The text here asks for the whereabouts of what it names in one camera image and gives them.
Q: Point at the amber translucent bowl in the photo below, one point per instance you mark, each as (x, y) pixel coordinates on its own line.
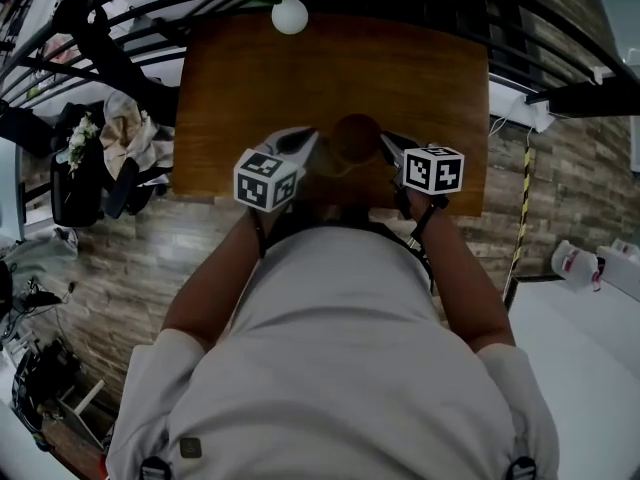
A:
(336, 165)

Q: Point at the person's left forearm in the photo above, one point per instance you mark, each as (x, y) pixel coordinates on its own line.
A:
(215, 288)

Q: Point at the person's right forearm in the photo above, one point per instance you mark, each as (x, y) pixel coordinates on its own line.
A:
(462, 283)

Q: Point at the dark brown bowl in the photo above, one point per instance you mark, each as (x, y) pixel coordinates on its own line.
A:
(356, 135)

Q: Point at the person's white shirt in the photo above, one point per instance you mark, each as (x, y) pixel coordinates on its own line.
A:
(325, 368)

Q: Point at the beige cloth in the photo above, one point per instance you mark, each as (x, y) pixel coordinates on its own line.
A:
(132, 128)

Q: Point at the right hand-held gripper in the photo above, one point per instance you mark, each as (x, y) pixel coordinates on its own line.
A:
(432, 170)

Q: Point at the white plastic bottle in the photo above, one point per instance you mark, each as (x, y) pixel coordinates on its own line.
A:
(575, 265)

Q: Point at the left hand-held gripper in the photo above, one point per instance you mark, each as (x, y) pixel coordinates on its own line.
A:
(265, 178)

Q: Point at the white table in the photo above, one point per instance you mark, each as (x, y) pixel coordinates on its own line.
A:
(580, 368)

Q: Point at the black metal railing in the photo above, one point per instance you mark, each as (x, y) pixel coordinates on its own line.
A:
(550, 33)

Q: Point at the white flower bouquet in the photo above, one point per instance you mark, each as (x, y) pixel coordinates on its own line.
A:
(80, 140)

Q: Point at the yellow black striped pole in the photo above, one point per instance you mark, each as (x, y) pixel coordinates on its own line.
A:
(522, 203)

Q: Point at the white round vase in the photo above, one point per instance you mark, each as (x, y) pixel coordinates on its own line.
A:
(289, 15)

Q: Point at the black office chair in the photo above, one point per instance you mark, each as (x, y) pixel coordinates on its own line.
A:
(85, 188)

